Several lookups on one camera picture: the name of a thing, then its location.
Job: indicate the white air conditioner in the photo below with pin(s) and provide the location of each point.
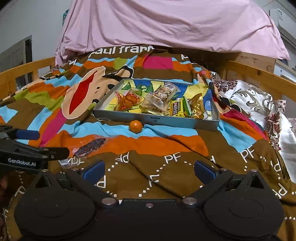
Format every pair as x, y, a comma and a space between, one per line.
286, 20

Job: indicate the wooden bed frame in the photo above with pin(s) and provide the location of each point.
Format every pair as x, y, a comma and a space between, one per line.
23, 69

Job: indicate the grey door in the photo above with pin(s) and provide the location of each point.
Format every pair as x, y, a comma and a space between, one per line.
13, 53

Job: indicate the white floral quilt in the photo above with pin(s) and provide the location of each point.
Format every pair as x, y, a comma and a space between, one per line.
254, 97

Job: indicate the gold foil packet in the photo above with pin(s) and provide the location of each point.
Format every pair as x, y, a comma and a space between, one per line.
196, 106

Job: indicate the green stick packet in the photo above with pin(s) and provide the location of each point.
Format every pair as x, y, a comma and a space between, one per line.
187, 107

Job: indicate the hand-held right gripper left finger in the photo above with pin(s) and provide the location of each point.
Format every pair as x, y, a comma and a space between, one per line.
93, 172

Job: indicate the grey tray with colourful print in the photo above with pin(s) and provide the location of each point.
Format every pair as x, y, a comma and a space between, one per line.
161, 120

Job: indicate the wall poster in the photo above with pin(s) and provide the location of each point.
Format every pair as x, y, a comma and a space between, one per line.
65, 16

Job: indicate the orange candy bag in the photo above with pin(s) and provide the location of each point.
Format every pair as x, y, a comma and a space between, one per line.
127, 102

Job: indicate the yellow stick packet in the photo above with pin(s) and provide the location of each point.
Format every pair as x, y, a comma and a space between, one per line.
177, 109

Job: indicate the mixed nuts packet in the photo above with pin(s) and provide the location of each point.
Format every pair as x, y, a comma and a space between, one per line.
157, 99

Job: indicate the pink sheet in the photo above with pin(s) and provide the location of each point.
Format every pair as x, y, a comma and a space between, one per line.
161, 23

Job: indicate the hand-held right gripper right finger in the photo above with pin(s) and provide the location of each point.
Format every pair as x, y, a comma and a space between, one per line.
204, 172

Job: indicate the clear packet with dark snack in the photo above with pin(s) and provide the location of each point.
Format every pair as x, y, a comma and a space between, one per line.
90, 147

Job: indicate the mandarin orange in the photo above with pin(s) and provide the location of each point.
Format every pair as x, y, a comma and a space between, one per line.
136, 126

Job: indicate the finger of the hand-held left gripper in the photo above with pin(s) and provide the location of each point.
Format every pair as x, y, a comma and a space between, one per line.
46, 153
27, 135

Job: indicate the brown printed blanket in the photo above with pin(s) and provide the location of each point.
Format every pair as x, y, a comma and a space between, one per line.
161, 157

